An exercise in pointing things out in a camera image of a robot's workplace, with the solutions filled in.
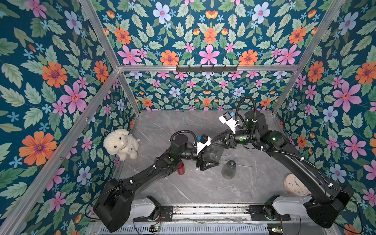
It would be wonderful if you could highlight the grey translucent spray bottle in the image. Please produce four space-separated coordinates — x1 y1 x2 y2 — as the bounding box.
202 145 224 170

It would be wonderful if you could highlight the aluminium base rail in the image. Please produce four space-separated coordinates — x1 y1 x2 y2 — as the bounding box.
90 203 335 225

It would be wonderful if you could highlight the round beige wall clock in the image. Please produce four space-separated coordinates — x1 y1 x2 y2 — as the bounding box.
284 173 310 197

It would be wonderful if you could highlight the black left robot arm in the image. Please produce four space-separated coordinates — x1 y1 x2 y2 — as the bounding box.
94 131 224 233

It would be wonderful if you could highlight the aluminium frame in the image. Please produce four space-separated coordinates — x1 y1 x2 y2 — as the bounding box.
1 1 343 235

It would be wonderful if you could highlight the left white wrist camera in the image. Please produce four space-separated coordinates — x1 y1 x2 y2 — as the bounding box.
196 135 212 155

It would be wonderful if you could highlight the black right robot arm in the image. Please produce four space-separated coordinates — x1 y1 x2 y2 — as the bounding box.
211 109 354 229

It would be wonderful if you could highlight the black hook rail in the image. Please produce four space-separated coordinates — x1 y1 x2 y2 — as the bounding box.
175 65 238 73

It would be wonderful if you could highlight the white plush teddy bear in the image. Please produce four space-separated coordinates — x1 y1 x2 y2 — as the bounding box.
103 129 140 162

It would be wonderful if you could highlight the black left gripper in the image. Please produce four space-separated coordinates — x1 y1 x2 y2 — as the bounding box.
176 144 216 172

